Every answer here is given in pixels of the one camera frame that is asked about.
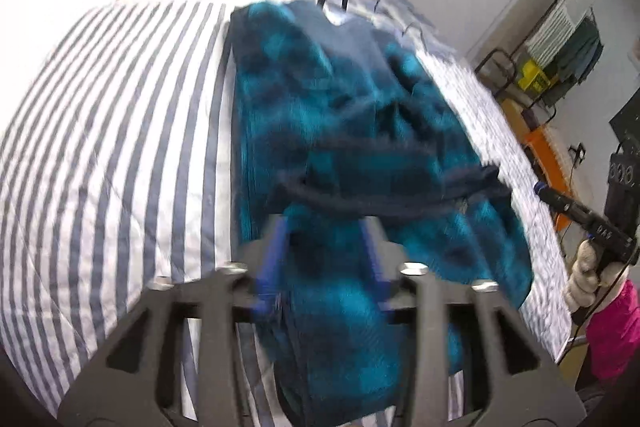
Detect person's right forearm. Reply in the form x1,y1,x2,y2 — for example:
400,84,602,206
585,279,640,380

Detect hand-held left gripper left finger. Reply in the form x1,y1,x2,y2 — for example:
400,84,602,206
57,214,291,427

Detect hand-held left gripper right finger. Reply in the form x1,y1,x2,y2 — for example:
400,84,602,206
360,217,586,427

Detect black cable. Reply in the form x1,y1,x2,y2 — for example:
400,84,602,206
555,264,632,365

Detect yellow box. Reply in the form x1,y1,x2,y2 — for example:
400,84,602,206
516,59,548,92

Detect orange furniture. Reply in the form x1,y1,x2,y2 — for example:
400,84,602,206
520,127,573,230

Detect grey green hanging garment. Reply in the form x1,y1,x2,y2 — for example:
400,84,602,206
555,19,603,85

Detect teal plaid fleece garment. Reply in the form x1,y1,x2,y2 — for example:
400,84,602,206
227,0,533,427

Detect white hanging cloth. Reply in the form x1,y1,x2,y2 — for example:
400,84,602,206
527,4,576,62

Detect person's right hand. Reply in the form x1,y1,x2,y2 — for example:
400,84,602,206
562,239,627,314

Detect blue white striped bed sheet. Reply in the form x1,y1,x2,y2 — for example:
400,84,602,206
0,0,576,427

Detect black metal frame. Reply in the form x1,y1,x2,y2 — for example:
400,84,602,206
474,48,518,100

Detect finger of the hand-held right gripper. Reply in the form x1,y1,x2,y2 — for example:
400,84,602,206
532,181,582,224

